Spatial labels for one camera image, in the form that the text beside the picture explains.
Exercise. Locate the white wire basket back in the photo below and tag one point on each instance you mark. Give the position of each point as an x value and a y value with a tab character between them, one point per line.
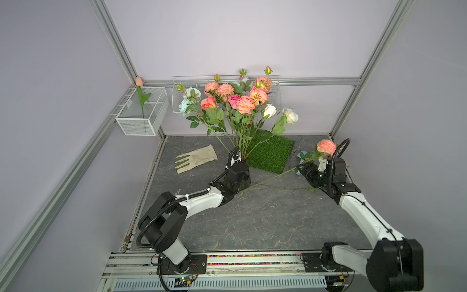
182	84

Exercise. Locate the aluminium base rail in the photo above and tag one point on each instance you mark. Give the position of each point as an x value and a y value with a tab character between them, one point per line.
229	271

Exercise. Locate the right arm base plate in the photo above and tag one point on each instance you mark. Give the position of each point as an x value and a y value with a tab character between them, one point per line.
313	263

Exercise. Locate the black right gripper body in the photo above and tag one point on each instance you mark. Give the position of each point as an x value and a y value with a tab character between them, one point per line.
318	177

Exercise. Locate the mixed flower bouquet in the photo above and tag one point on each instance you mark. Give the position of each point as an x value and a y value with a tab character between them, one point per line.
246	119

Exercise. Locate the pink peony flower stem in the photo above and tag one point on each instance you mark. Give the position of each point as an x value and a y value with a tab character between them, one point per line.
326	148

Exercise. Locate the beige garden glove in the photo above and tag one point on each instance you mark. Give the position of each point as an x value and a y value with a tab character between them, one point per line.
193	159

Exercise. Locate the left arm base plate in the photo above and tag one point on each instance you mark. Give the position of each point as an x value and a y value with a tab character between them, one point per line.
192	264

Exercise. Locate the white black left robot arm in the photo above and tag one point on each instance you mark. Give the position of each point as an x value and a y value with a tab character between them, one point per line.
160	226

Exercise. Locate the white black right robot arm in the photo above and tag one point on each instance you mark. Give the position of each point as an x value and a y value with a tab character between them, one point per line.
395	263

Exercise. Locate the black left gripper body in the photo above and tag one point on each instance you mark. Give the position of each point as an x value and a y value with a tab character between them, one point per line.
246	175

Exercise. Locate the pink tulip in basket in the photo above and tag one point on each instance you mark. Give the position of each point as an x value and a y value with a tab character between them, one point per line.
142	97

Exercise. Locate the white wire basket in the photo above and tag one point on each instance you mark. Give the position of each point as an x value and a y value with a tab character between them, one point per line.
130	120
182	84

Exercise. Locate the white wire basket left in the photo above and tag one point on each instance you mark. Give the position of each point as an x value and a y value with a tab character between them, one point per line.
130	120

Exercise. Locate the green artificial grass mat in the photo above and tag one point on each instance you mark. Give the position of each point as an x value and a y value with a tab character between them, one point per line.
272	155

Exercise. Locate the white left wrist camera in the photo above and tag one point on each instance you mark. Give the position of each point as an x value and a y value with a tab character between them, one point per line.
234	157

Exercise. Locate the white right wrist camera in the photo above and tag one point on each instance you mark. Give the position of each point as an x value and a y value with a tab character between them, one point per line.
323	162

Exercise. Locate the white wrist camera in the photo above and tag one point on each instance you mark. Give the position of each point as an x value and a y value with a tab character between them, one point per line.
234	157
323	162

